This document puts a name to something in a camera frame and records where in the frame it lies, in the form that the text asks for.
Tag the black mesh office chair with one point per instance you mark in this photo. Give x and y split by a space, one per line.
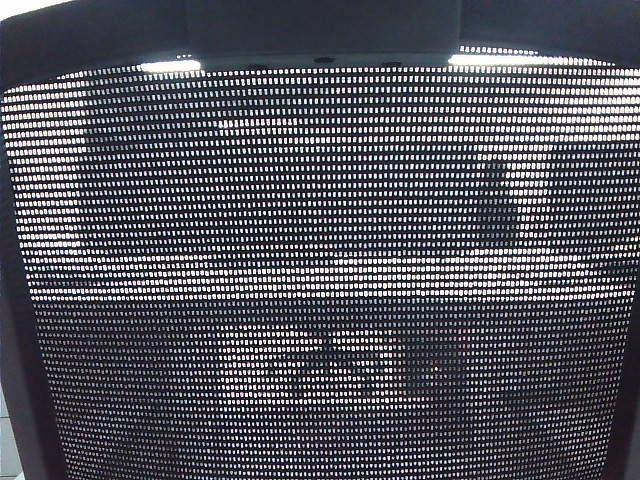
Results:
320 250

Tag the rectangular ceiling light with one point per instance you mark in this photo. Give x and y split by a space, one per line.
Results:
170 66
520 59

